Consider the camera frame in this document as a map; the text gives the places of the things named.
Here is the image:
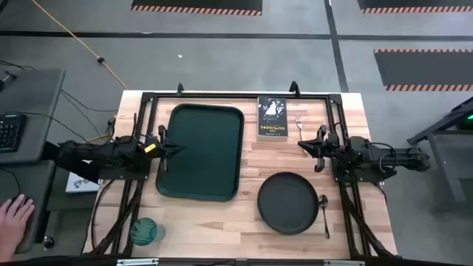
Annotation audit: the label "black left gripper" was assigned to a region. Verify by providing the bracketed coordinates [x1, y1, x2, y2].
[142, 124, 187, 174]

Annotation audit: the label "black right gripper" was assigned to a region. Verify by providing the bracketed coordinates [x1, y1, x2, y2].
[298, 124, 341, 174]

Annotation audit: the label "fork with tan handle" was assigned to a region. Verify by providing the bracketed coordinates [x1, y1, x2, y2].
[295, 115, 310, 156]

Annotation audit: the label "dark green plastic tray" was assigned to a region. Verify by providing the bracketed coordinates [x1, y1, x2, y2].
[155, 103, 245, 202]

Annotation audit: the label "black paperback book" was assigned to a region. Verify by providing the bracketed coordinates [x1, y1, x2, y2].
[256, 95, 289, 141]

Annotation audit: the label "dark metal spoon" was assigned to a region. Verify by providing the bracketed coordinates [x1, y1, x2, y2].
[318, 194, 331, 240]

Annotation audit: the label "black round plate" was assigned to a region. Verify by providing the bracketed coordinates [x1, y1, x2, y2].
[256, 171, 320, 236]

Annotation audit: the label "teal translucent plastic cup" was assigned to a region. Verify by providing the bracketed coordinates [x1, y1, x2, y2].
[129, 216, 166, 247]

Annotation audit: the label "white printed box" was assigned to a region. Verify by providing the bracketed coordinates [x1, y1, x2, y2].
[65, 158, 101, 194]

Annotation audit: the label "black metal cart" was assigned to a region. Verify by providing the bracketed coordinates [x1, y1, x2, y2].
[406, 96, 473, 212]

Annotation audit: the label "black mat hazard-striped edge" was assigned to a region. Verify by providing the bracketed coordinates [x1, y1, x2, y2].
[373, 49, 473, 92]
[357, 0, 473, 14]
[131, 0, 263, 17]

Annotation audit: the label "grey desk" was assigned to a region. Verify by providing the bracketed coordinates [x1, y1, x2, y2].
[0, 68, 67, 256]

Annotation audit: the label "black computer keyboard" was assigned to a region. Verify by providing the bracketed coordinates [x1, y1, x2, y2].
[0, 113, 27, 154]

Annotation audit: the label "person's hand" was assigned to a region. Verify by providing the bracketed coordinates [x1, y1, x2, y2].
[0, 194, 35, 262]

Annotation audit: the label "black aluminium table frame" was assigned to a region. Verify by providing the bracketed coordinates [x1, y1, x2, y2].
[88, 90, 398, 259]

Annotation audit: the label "black floor cable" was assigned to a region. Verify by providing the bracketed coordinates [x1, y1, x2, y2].
[60, 89, 120, 112]

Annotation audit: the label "orange floor cable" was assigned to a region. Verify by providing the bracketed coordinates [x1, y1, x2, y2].
[31, 0, 129, 91]

